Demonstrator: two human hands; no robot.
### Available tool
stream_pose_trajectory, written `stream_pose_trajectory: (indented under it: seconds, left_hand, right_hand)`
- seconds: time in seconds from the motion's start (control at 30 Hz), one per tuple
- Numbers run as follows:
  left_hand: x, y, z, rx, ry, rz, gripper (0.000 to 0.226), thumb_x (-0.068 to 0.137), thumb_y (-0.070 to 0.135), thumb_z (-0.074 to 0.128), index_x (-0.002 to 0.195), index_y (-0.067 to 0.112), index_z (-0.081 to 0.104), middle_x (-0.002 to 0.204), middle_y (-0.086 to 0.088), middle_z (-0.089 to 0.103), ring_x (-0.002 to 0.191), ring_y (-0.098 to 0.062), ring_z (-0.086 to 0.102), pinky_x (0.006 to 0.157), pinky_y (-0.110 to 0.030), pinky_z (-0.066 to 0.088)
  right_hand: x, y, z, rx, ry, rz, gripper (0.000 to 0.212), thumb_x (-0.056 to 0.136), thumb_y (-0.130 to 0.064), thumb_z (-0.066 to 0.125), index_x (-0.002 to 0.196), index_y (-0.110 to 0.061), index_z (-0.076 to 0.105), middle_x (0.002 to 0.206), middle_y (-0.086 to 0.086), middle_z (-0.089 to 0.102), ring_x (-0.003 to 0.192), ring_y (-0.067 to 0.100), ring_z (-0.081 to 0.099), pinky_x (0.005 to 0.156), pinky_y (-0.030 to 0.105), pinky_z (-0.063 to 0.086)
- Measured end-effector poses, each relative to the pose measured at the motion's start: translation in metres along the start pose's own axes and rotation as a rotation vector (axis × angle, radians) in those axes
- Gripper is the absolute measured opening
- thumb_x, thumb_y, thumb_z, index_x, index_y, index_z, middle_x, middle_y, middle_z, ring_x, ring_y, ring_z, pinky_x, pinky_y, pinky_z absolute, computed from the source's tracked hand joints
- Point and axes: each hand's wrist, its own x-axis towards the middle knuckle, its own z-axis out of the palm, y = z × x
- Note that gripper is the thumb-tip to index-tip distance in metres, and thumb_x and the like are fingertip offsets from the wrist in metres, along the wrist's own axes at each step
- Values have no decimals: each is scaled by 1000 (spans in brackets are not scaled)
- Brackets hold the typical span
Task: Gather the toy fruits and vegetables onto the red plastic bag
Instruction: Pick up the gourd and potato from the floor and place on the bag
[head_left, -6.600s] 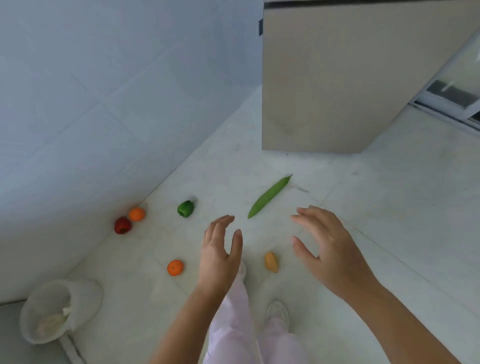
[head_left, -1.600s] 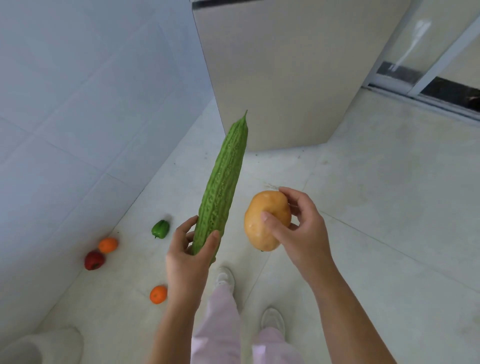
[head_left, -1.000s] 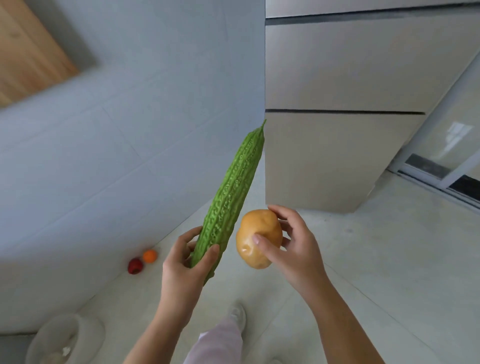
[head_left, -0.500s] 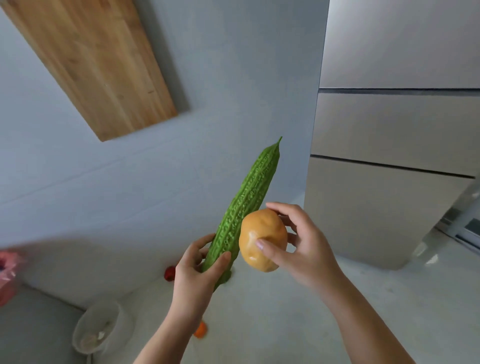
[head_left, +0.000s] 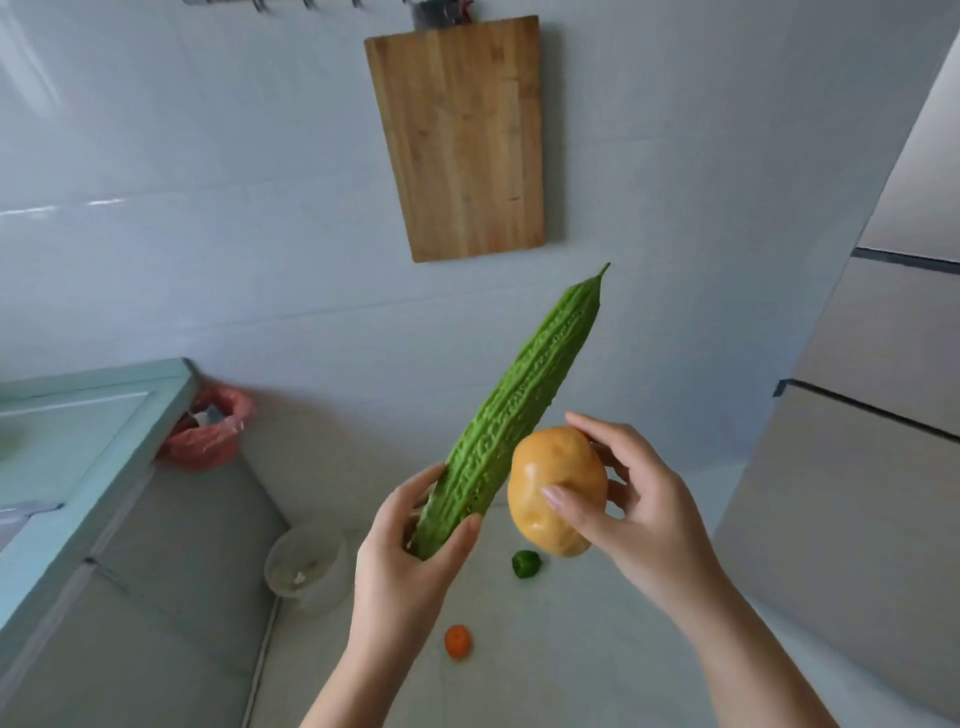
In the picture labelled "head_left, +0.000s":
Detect person's right hand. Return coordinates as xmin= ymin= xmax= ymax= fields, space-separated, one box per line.
xmin=541 ymin=410 xmax=725 ymax=624

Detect person's left hand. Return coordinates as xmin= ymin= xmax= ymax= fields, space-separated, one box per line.
xmin=348 ymin=463 xmax=484 ymax=654

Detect potato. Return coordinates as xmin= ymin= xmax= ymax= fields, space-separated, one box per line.
xmin=507 ymin=425 xmax=609 ymax=559

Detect green bitter gourd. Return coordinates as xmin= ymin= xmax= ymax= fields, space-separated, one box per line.
xmin=408 ymin=262 xmax=612 ymax=562

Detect white plastic trash bin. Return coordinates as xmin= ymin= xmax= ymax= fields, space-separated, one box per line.
xmin=263 ymin=522 xmax=354 ymax=618

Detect grey kitchen base cabinets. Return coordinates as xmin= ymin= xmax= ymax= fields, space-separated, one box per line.
xmin=0 ymin=457 xmax=290 ymax=728

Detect beige refrigerator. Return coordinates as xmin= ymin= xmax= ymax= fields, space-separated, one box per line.
xmin=712 ymin=29 xmax=960 ymax=728

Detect wooden cutting board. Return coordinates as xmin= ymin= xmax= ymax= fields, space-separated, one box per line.
xmin=364 ymin=14 xmax=547 ymax=264

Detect metal hook rail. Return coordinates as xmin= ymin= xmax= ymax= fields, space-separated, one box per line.
xmin=183 ymin=0 xmax=478 ymax=31

